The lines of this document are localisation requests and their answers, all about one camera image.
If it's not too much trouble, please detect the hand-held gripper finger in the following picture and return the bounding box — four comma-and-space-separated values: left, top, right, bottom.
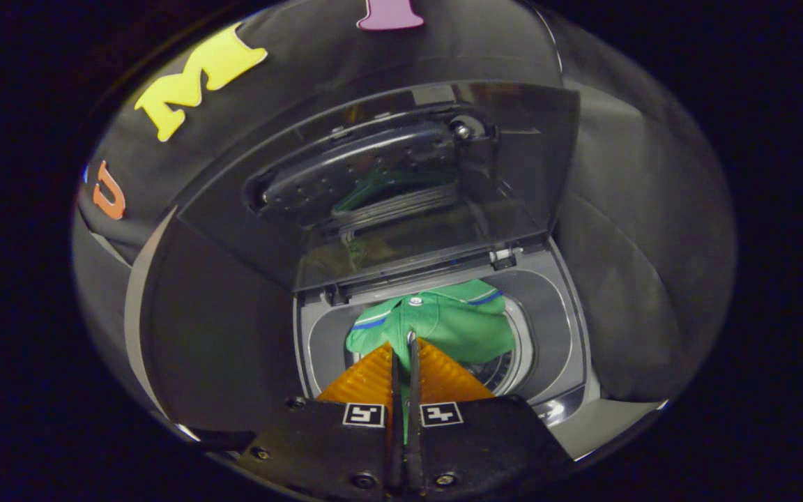
406, 331, 574, 499
238, 341, 403, 500

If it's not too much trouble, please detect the dark washing machine lid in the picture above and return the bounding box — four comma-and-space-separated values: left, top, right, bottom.
177, 82, 581, 306

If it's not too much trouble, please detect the green polo shirt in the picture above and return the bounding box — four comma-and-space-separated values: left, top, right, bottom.
346, 279, 517, 443

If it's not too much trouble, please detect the black backdrop cloth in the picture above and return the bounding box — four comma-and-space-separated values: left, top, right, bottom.
74, 0, 737, 419

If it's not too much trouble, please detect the grey cabinet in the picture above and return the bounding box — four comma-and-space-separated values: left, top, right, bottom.
123, 206, 308, 447

